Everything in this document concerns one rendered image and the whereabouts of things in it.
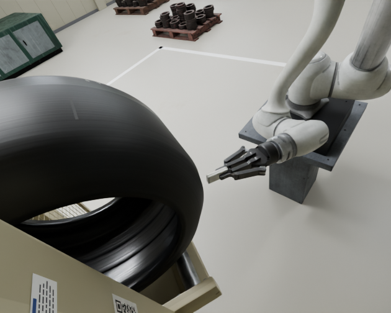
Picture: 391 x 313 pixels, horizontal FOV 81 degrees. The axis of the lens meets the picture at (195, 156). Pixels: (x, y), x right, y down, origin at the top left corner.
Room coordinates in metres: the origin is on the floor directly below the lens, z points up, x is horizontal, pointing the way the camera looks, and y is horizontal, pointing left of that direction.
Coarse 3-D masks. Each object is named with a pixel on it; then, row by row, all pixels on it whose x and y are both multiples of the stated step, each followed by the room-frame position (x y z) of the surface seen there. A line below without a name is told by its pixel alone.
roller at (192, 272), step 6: (186, 252) 0.27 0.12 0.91; (180, 258) 0.26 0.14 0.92; (186, 258) 0.25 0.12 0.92; (180, 264) 0.24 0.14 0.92; (186, 264) 0.24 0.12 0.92; (192, 264) 0.24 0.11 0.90; (180, 270) 0.23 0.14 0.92; (186, 270) 0.22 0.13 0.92; (192, 270) 0.22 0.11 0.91; (180, 276) 0.22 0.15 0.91; (186, 276) 0.21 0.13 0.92; (192, 276) 0.20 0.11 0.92; (186, 282) 0.19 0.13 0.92; (192, 282) 0.19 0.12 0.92; (198, 282) 0.19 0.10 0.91; (186, 288) 0.18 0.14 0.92
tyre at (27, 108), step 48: (0, 96) 0.36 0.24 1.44; (48, 96) 0.36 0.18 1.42; (96, 96) 0.38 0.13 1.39; (0, 144) 0.25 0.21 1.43; (48, 144) 0.25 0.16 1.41; (96, 144) 0.26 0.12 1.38; (144, 144) 0.28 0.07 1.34; (0, 192) 0.20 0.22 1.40; (48, 192) 0.21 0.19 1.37; (96, 192) 0.22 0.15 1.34; (144, 192) 0.23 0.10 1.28; (192, 192) 0.26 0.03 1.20; (48, 240) 0.40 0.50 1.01; (96, 240) 0.40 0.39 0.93; (144, 240) 0.35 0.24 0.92; (144, 288) 0.21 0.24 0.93
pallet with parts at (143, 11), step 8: (120, 0) 7.64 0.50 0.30; (128, 0) 7.23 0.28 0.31; (136, 0) 7.21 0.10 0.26; (144, 0) 6.84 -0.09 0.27; (152, 0) 7.01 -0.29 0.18; (160, 0) 7.12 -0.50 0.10; (168, 0) 7.22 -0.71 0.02; (120, 8) 7.46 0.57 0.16; (128, 8) 7.17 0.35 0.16; (136, 8) 6.92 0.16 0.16; (144, 8) 6.70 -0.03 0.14; (152, 8) 6.92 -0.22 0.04
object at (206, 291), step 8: (208, 280) 0.17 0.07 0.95; (192, 288) 0.17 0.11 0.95; (200, 288) 0.16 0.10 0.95; (208, 288) 0.16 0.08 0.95; (216, 288) 0.15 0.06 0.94; (184, 296) 0.16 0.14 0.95; (192, 296) 0.15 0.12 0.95; (200, 296) 0.15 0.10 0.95; (208, 296) 0.15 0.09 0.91; (216, 296) 0.15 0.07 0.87; (168, 304) 0.15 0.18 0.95; (176, 304) 0.15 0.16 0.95; (184, 304) 0.14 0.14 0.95; (192, 304) 0.14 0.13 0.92; (200, 304) 0.14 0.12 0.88; (176, 312) 0.13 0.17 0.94; (184, 312) 0.13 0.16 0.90; (192, 312) 0.14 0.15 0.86
